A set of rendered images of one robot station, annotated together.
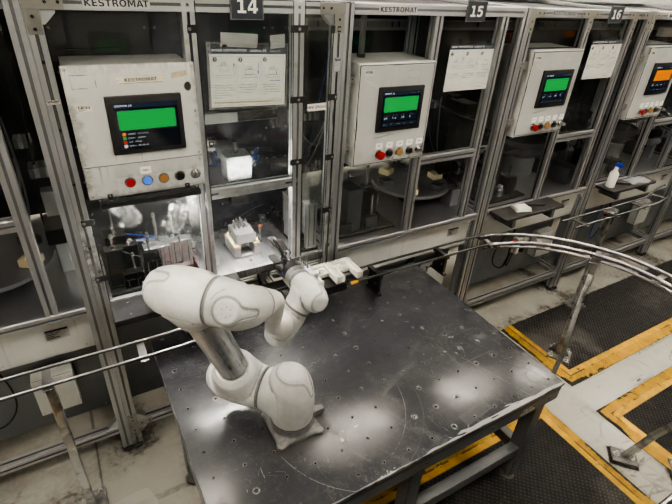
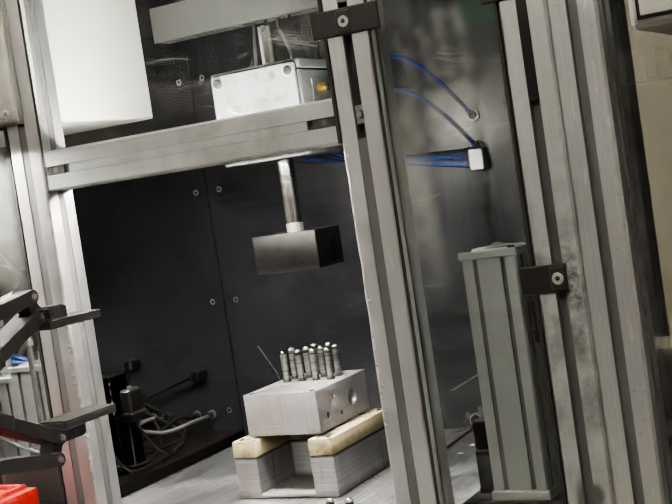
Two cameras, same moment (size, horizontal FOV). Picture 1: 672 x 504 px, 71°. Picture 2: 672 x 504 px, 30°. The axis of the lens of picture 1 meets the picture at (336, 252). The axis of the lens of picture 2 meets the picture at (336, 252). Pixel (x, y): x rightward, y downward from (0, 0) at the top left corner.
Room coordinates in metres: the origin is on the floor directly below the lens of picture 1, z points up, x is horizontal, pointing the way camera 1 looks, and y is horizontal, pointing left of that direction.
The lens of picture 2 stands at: (1.32, -0.83, 1.25)
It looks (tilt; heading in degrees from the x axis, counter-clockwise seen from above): 3 degrees down; 60
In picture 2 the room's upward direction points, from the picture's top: 8 degrees counter-clockwise
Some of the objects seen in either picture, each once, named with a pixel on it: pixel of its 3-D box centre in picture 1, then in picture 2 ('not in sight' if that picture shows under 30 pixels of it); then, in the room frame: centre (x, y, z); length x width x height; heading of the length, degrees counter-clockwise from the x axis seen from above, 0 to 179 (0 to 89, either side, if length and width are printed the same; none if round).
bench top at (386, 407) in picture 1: (351, 362); not in sight; (1.52, -0.10, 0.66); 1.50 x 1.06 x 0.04; 122
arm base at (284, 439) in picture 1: (296, 416); not in sight; (1.17, 0.10, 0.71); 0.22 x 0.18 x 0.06; 122
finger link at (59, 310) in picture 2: not in sight; (40, 304); (1.64, 0.24, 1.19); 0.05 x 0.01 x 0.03; 32
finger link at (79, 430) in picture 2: not in sight; (63, 444); (1.64, 0.24, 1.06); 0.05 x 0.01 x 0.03; 32
